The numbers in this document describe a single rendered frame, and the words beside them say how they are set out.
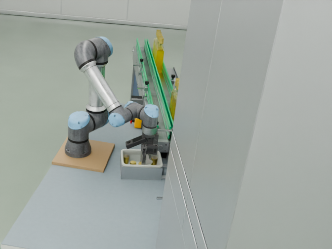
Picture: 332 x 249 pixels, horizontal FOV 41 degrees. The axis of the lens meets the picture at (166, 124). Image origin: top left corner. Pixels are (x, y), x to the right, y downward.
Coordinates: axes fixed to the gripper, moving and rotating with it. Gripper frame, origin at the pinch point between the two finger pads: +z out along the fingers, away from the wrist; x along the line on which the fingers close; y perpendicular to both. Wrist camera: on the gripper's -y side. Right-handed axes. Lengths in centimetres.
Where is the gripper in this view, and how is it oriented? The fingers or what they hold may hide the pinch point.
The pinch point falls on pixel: (141, 164)
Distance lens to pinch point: 246.5
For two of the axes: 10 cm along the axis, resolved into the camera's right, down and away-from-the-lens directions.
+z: -1.2, 8.9, 4.4
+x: -1.6, -4.6, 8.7
